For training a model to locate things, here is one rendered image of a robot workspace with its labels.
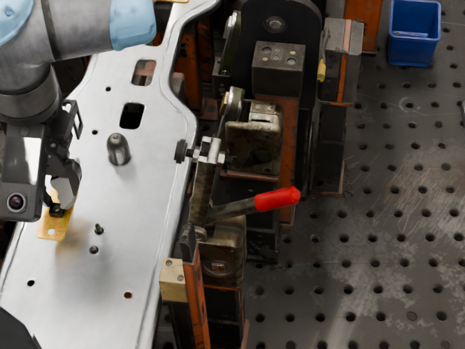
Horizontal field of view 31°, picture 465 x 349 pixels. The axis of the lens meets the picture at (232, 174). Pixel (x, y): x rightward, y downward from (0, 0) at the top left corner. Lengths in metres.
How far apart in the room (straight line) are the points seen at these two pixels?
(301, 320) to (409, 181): 0.35
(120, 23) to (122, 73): 0.45
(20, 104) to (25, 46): 0.09
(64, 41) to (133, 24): 0.07
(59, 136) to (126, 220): 0.20
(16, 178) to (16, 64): 0.15
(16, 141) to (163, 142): 0.30
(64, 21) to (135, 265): 0.38
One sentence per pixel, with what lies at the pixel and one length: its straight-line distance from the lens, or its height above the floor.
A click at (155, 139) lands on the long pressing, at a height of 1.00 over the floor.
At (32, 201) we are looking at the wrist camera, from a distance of 0.96.
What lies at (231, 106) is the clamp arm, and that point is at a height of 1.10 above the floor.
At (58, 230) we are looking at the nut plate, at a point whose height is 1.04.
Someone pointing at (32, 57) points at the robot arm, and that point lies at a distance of 0.87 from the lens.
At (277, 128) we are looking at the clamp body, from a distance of 1.14.
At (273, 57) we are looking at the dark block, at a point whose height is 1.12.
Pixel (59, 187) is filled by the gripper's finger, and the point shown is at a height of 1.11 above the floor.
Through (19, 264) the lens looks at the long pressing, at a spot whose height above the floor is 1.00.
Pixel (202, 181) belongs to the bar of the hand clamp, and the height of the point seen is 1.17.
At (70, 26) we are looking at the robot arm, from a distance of 0.86.
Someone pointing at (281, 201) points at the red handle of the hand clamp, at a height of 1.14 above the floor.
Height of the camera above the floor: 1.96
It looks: 55 degrees down
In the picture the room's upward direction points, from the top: 3 degrees counter-clockwise
